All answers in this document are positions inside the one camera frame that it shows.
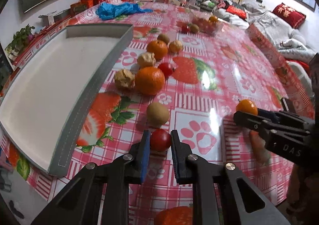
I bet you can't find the small yellow orange tomato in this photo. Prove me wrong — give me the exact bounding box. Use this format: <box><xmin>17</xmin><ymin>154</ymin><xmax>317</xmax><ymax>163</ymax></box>
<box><xmin>236</xmin><ymin>99</ymin><xmax>258</xmax><ymax>116</ymax></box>

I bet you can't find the small red cherry tomato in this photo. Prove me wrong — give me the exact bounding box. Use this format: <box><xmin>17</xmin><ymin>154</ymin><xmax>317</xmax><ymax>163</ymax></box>
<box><xmin>150</xmin><ymin>129</ymin><xmax>171</xmax><ymax>152</ymax></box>

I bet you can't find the brown kiwi fruit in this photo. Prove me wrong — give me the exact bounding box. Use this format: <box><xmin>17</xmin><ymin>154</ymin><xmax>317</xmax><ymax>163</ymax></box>
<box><xmin>157</xmin><ymin>33</ymin><xmax>170</xmax><ymax>45</ymax></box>
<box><xmin>147</xmin><ymin>102</ymin><xmax>170</xmax><ymax>127</ymax></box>

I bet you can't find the large orange mandarin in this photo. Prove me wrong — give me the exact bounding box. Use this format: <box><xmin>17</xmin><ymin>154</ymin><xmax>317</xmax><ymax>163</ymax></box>
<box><xmin>135</xmin><ymin>66</ymin><xmax>165</xmax><ymax>96</ymax></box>

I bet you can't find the tan dried walnut fruit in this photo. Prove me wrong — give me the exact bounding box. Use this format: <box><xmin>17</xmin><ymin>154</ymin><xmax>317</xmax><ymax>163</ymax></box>
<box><xmin>114</xmin><ymin>69</ymin><xmax>135</xmax><ymax>90</ymax></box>

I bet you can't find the tan wrinkled walnut fruit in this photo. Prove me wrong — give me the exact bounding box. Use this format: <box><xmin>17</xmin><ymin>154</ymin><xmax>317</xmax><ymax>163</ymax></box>
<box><xmin>137</xmin><ymin>52</ymin><xmax>156</xmax><ymax>68</ymax></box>

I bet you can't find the grey sofa blanket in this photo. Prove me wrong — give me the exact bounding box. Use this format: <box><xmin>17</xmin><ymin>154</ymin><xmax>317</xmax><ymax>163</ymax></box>
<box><xmin>213</xmin><ymin>2</ymin><xmax>318</xmax><ymax>63</ymax></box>

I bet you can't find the pink strawberry tablecloth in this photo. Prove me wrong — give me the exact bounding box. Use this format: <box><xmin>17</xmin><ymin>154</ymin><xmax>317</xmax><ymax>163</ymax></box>
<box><xmin>0</xmin><ymin>0</ymin><xmax>316</xmax><ymax>225</ymax></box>

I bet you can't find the red embroidered cushion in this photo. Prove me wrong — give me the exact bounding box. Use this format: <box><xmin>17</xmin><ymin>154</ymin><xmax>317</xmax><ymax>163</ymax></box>
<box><xmin>272</xmin><ymin>3</ymin><xmax>306</xmax><ymax>29</ymax></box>

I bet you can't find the clear glass fruit bowl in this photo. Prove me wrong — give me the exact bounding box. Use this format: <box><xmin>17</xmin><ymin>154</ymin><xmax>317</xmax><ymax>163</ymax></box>
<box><xmin>191</xmin><ymin>15</ymin><xmax>223</xmax><ymax>35</ymax></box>

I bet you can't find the orange in bowl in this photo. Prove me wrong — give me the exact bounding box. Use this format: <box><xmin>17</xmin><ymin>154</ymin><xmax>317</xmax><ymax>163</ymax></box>
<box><xmin>208</xmin><ymin>15</ymin><xmax>219</xmax><ymax>22</ymax></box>

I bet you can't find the brown kiwi near bowl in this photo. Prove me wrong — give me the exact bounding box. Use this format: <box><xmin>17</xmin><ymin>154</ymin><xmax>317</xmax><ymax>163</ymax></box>
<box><xmin>189</xmin><ymin>24</ymin><xmax>200</xmax><ymax>34</ymax></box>

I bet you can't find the red cherry tomato near bowl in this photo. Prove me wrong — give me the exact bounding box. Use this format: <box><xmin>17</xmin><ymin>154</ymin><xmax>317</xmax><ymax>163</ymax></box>
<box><xmin>181</xmin><ymin>24</ymin><xmax>190</xmax><ymax>34</ymax></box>

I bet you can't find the grey white tray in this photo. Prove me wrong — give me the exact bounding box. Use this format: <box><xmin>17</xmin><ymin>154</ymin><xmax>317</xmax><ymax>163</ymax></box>
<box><xmin>1</xmin><ymin>23</ymin><xmax>134</xmax><ymax>177</ymax></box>

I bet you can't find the blue plastic bag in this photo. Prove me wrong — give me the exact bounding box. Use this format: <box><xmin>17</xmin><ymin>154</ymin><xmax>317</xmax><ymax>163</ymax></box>
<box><xmin>96</xmin><ymin>2</ymin><xmax>153</xmax><ymax>21</ymax></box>

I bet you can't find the green potted plant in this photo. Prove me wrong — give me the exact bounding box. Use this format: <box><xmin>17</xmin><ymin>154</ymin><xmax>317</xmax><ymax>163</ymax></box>
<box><xmin>5</xmin><ymin>24</ymin><xmax>35</xmax><ymax>54</ymax></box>

